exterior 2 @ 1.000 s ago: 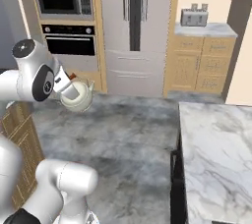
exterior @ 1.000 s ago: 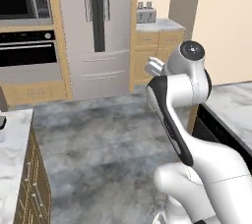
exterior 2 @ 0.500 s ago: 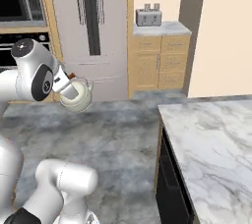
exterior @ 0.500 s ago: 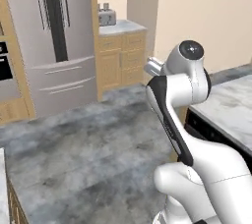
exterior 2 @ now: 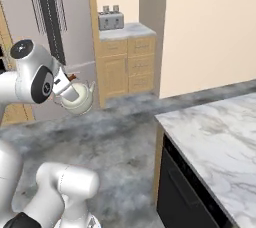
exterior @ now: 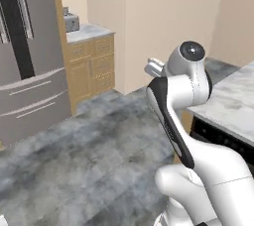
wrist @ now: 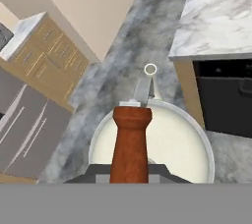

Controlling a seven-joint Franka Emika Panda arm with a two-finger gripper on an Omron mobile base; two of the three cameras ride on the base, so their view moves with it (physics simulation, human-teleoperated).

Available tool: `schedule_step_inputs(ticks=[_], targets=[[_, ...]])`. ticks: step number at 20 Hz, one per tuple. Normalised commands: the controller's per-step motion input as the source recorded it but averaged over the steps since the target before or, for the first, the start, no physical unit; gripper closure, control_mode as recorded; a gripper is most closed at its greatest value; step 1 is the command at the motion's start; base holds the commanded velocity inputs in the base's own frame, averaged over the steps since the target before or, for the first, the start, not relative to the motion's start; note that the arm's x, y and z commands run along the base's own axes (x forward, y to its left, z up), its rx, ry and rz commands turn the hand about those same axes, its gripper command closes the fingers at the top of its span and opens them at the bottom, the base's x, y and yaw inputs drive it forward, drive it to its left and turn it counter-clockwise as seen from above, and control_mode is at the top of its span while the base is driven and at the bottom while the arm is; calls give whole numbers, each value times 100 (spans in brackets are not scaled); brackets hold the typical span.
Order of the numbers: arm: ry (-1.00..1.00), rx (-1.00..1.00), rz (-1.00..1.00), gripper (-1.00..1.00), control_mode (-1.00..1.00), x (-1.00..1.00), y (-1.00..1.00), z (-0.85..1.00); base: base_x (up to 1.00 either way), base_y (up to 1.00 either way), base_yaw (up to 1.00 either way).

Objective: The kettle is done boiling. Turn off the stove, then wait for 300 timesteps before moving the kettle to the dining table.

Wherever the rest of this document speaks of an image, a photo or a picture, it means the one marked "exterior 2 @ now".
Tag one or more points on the black vertical panel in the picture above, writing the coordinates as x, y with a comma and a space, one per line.
50, 12

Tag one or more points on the grey toaster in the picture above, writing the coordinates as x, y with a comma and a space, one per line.
111, 20

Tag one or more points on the light wood base cupboards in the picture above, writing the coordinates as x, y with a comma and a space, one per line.
126, 67

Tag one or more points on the black dishwasher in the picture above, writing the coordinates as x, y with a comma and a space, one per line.
181, 192

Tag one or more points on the light wood island side panel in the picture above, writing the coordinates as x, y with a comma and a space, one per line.
158, 158

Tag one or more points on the cream white kettle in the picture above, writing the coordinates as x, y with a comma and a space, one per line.
83, 100

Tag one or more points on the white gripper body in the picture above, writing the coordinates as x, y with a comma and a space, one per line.
70, 94

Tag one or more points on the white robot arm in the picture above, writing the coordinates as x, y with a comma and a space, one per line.
30, 72

